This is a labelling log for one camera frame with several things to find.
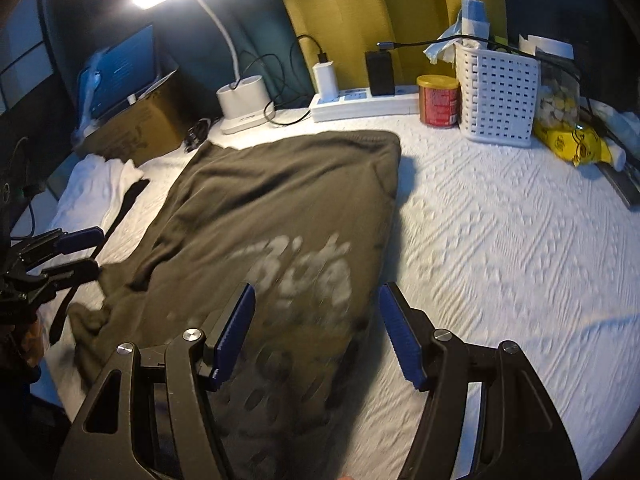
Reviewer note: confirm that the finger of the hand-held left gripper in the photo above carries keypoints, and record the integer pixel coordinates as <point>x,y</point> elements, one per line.
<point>80,239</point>
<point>75,272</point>

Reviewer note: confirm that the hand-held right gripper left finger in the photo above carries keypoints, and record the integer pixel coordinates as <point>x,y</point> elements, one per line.
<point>232,340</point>

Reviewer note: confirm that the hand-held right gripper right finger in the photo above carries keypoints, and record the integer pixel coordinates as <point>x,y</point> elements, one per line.
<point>404,340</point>

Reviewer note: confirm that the brown t-shirt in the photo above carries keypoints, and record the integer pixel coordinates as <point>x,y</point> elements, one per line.
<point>250,200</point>

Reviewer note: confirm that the person's left hand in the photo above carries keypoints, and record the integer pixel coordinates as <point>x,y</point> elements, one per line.
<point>32,342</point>

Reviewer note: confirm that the white garment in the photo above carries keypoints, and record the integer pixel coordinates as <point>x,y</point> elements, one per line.
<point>95,185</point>

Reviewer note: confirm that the cardboard box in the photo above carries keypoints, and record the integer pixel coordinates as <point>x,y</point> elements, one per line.
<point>135,131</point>

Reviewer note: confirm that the white textured bedspread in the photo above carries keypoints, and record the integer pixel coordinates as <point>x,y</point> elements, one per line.
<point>500,260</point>

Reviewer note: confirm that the laptop with blue screen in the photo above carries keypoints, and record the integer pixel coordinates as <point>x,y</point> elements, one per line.
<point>125,65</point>

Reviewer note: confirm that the white desk lamp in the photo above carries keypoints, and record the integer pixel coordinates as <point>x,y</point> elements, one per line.
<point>241,102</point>

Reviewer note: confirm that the white power strip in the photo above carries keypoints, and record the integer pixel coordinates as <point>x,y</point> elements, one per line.
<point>360,108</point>

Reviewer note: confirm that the red can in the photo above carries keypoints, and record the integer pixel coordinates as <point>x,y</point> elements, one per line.
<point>439,102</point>

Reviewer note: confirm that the yellow snack bag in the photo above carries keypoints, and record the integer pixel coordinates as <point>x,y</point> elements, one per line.
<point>575,145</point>

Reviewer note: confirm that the white perforated plastic basket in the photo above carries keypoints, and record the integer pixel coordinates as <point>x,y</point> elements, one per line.
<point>497,95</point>

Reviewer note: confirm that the black charger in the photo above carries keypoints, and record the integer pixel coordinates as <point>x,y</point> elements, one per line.
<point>380,74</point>

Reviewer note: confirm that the dark smartphone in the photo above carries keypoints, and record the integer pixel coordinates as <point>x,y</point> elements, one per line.
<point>625,185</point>

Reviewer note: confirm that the white charger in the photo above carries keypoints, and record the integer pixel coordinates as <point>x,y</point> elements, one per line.
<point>325,80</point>

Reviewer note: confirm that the glass jar with white lid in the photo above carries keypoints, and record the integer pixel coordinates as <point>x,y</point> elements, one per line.
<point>556,105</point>

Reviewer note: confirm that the white crumpled tissue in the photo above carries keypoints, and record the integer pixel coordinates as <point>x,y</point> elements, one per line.
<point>442,47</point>

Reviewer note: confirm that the pale printed soft pack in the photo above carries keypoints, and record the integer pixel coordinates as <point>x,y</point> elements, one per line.
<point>617,120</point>

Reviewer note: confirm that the yellow padded panel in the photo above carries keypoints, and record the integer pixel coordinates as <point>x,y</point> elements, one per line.
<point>375,10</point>

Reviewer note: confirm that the blue and white container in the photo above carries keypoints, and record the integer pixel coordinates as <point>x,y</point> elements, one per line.
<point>476,15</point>

